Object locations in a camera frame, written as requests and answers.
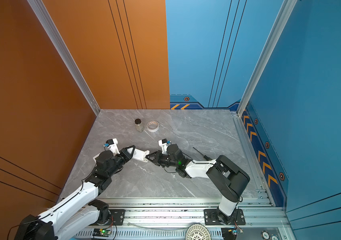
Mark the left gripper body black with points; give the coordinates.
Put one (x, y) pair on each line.
(121, 160)

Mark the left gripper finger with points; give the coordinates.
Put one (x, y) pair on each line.
(128, 150)
(130, 157)

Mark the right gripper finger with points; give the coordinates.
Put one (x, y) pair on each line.
(154, 154)
(152, 159)

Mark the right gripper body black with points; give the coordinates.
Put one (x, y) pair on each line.
(165, 160)

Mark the white remote control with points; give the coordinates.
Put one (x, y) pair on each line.
(140, 155)

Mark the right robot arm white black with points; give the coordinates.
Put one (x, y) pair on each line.
(228, 178)

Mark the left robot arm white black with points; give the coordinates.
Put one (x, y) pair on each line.
(81, 208)

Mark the white tape roll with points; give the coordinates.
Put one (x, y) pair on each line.
(152, 126)

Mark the glass jar black lid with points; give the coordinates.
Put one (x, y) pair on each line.
(139, 125)

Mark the white round fan grille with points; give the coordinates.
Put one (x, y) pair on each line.
(197, 232)

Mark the green circuit board left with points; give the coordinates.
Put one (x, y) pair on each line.
(101, 233)

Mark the circuit board right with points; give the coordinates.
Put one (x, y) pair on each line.
(230, 233)

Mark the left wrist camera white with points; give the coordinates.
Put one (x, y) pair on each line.
(111, 145)

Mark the aluminium rail frame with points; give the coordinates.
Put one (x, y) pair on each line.
(169, 219)

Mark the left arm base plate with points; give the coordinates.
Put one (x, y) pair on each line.
(110, 217)

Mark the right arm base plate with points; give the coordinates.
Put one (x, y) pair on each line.
(216, 217)

